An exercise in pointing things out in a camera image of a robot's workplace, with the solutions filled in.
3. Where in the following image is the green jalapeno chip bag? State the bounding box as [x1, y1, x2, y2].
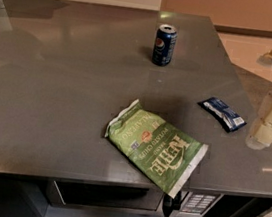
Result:
[105, 100, 208, 198]

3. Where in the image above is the blue snack packet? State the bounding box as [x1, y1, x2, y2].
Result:
[198, 97, 247, 133]

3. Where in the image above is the blue Pepsi can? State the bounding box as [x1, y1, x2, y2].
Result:
[152, 24, 178, 67]

